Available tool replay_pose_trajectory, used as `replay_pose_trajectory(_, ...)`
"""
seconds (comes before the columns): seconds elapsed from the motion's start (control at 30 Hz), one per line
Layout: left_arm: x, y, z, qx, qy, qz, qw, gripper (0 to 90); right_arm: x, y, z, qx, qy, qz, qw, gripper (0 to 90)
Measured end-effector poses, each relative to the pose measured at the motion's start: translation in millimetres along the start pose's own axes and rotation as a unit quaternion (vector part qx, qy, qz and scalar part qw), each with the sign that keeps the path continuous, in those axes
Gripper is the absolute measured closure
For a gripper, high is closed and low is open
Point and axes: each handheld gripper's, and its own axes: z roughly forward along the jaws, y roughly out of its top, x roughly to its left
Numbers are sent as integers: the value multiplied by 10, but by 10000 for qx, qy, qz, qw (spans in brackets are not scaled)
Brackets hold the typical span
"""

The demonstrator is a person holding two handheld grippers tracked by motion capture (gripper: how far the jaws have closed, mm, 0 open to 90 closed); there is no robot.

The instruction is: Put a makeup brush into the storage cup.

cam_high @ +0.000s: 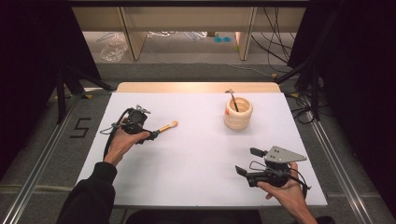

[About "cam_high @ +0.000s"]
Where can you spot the cream ribbed brush holder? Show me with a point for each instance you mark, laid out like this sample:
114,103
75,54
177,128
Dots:
238,119

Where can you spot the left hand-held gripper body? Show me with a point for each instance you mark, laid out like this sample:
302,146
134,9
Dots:
135,119

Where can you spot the black metal stand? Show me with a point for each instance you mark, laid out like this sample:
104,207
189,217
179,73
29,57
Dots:
61,99
315,93

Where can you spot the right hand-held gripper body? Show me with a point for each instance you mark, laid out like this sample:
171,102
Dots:
281,155

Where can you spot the beige wooden desk frame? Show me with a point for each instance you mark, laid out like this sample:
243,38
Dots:
186,18

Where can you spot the light wooden table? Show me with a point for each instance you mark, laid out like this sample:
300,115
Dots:
186,87

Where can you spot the clear plastic bag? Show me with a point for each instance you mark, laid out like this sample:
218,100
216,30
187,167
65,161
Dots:
113,49

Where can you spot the aluminium floor rail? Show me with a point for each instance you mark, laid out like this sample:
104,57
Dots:
339,174
34,180

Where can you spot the small thin makeup brush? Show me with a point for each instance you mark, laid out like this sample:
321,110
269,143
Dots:
234,102

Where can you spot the large makeup brush gold ferrule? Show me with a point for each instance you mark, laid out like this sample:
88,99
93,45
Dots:
169,126

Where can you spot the white table board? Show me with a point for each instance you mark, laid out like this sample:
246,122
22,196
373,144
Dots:
193,155

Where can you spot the blue round lid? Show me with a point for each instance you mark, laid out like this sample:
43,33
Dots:
227,39
218,39

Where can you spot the person's right hand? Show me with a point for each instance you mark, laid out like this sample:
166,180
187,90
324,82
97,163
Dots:
289,196

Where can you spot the person's left hand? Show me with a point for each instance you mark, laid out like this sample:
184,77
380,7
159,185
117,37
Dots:
123,144

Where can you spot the dark curtain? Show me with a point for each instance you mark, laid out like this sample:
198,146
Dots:
31,62
361,77

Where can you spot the person's lap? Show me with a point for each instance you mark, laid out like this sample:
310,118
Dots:
193,217

